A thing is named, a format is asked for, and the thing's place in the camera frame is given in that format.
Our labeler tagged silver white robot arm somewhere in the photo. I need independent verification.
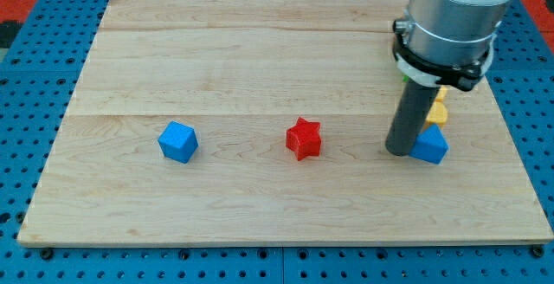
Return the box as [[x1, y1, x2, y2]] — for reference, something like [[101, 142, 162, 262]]
[[393, 0, 512, 92]]

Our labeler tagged red star block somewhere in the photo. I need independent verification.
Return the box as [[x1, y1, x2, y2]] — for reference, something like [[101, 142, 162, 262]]
[[286, 117, 322, 161]]

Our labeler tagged blue triangle block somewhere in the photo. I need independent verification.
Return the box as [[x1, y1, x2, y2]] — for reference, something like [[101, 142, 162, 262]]
[[409, 124, 449, 165]]

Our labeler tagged light wooden board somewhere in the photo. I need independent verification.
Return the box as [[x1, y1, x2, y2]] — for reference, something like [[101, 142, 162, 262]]
[[18, 0, 553, 248]]

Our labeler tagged blue cube block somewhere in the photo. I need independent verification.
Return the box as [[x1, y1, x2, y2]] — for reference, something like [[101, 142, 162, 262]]
[[158, 121, 198, 164]]

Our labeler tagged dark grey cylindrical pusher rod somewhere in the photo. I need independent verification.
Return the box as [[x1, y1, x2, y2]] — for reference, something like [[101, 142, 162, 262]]
[[385, 81, 440, 156]]

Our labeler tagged yellow heart block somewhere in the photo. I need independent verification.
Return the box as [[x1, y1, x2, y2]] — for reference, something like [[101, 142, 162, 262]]
[[422, 86, 448, 131]]

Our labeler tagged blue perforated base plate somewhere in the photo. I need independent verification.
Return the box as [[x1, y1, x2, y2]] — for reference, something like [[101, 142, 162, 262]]
[[1, 0, 553, 283]]

